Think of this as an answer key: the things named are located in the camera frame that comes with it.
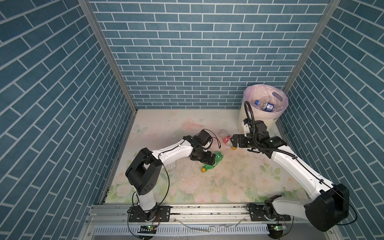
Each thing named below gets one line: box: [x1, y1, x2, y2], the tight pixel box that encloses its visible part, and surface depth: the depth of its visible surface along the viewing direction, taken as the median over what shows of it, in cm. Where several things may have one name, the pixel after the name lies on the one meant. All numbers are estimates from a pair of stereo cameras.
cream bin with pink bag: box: [237, 84, 289, 136], surface depth 96 cm
